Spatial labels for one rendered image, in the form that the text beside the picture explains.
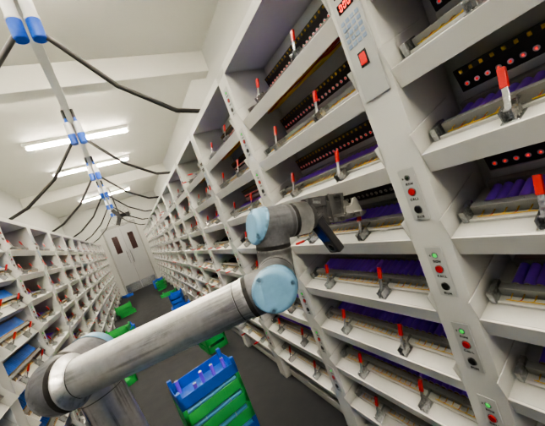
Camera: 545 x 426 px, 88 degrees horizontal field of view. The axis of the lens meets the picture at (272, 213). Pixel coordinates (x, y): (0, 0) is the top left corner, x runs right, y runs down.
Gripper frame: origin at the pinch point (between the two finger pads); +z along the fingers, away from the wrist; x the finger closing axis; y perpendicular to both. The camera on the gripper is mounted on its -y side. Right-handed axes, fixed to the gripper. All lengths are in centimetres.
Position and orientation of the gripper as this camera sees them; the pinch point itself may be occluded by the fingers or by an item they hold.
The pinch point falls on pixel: (361, 214)
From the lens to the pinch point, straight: 91.8
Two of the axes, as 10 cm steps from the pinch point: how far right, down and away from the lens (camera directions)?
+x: -4.4, 1.3, 8.9
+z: 8.8, -1.4, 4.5
